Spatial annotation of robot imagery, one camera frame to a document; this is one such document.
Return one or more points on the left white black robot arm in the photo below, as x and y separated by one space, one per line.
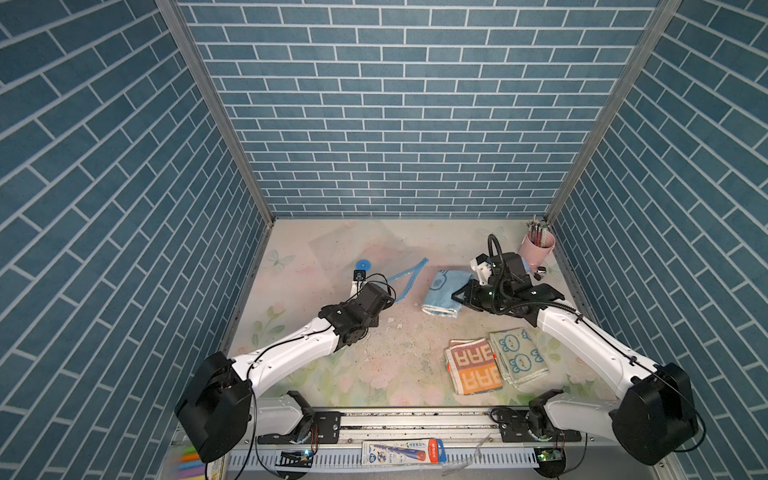
221 400

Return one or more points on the red blue packaged item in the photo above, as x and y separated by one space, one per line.
392 452

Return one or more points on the small metal binder clip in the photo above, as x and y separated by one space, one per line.
539 273

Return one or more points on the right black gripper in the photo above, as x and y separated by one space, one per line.
469 290

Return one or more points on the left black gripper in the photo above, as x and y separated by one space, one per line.
374 322

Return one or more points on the colourful marker set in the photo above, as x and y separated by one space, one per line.
190 466

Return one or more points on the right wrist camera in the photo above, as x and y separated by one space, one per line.
483 268

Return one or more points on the pale green bunny towel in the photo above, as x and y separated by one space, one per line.
517 356

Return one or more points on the aluminium mounting rail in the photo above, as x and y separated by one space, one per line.
475 439

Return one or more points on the orange white folded towel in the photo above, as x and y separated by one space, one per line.
472 367

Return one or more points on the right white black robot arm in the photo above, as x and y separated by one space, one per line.
652 413

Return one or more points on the pink pen cup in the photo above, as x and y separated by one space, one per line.
537 244

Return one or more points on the clear vacuum bag blue zipper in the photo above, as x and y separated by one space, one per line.
386 258

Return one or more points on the light blue towel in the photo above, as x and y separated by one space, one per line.
438 300

